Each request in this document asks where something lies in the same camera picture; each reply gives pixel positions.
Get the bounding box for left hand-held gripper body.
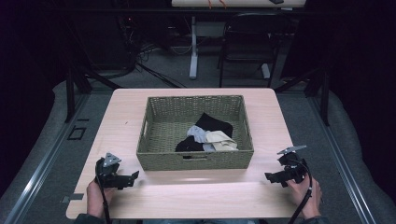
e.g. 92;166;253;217
94;151;129;190

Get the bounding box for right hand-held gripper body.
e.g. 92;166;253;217
276;145;310;185

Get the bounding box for olive woven basket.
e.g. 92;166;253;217
135;94;255;172

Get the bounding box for black sock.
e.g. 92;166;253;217
194;112;234;140
174;135;205;153

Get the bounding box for cream sock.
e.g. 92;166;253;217
203;130;240;153

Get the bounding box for light grey sock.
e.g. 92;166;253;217
185;124;218;153

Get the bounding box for person's right hand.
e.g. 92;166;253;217
285;176;323;220

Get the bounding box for person's left hand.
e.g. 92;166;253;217
86;179;117;219

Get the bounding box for grey tape strip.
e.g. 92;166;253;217
61;192;85;204

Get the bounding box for person's left sleeve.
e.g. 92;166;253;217
73;212;107;224

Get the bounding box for person's sleeve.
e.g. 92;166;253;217
73;212;107;224
305;215;332;224

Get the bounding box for person's right sleeve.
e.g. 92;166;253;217
305;215;332;224

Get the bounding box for black metal stand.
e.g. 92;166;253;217
273;65;332;127
63;60;123;124

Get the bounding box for white desk foot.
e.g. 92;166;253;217
260;63;272;80

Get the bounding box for white desk leg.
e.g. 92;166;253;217
189;15;200;80

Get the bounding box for black chair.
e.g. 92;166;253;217
217;11;297;90

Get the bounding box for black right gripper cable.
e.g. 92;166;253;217
287;158;314;224

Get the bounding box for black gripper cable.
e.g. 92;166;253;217
94;175;112;224
287;158;314;224

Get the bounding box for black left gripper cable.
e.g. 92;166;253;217
94;175;112;224

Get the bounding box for aluminium floor rail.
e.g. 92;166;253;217
2;92;92;224
305;92;378;224

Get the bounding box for black floor cables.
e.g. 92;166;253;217
122;36;189;90

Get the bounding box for orange cables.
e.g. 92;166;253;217
206;0;229;9

